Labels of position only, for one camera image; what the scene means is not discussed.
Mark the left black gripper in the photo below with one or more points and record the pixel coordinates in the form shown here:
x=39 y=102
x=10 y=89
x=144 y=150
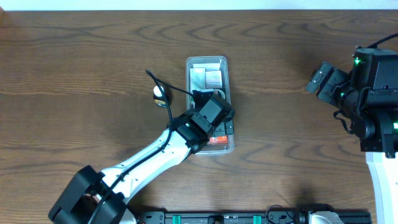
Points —
x=228 y=128

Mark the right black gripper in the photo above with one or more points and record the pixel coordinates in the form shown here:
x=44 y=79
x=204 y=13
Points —
x=325 y=86

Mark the red medicine box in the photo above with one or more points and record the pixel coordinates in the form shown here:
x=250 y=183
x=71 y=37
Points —
x=217 y=140

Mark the blue tall box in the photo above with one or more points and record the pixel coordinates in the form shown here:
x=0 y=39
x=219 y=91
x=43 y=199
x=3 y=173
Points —
x=213 y=79

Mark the clear plastic container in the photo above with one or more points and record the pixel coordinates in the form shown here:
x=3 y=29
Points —
x=213 y=63

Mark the white green medicine box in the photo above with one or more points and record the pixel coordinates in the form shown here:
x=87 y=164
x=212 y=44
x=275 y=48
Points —
x=197 y=79

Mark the dark bottle white cap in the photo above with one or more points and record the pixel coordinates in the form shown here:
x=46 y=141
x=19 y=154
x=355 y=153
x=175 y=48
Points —
x=159 y=98

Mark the green round-logo box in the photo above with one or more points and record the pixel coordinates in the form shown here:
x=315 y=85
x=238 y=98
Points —
x=220 y=93

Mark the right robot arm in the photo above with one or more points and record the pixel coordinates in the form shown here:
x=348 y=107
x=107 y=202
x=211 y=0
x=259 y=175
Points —
x=366 y=103

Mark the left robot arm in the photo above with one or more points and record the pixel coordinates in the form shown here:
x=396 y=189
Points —
x=102 y=197

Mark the black mounting rail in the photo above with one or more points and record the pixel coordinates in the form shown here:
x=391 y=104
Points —
x=275 y=214

